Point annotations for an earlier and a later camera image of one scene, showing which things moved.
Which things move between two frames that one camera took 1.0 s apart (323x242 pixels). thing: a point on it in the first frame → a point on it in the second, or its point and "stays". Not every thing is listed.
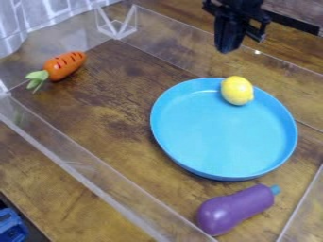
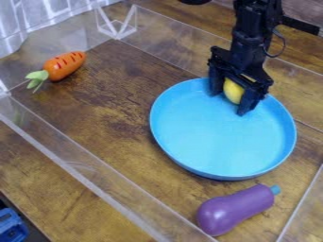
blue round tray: x=217 y=140 stays
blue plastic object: x=13 y=230 stays
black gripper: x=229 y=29 → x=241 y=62
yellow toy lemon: x=237 y=90 stays
